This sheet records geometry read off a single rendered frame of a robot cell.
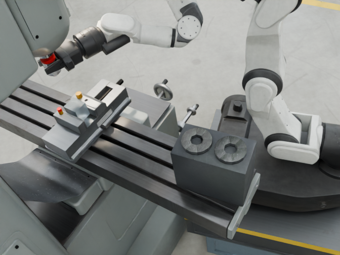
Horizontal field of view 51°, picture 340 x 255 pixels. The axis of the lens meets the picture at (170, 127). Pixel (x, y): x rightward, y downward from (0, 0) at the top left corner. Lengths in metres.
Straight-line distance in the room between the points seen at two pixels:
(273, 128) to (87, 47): 0.80
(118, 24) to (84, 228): 0.76
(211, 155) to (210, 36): 2.33
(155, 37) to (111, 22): 0.15
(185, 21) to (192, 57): 1.85
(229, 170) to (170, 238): 1.03
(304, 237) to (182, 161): 0.83
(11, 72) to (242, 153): 0.63
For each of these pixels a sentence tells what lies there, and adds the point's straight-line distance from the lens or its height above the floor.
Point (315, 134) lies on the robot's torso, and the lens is 1.57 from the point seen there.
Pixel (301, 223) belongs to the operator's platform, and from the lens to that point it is 1.73.
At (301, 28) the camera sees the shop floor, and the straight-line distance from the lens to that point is 3.38.
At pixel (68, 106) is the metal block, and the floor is 1.06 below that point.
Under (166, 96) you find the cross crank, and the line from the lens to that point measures 1.90.
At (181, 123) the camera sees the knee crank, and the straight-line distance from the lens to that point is 1.85.
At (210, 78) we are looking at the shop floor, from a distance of 2.86.
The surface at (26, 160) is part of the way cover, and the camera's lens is 1.50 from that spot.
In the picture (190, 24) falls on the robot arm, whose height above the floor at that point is 1.25.
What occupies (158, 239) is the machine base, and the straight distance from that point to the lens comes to 1.91.
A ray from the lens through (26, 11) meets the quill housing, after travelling 1.00.
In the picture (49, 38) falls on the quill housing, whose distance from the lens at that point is 1.06.
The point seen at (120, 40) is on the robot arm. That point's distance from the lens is 1.23.
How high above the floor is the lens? 1.94
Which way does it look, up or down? 50 degrees down
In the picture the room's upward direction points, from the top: 11 degrees counter-clockwise
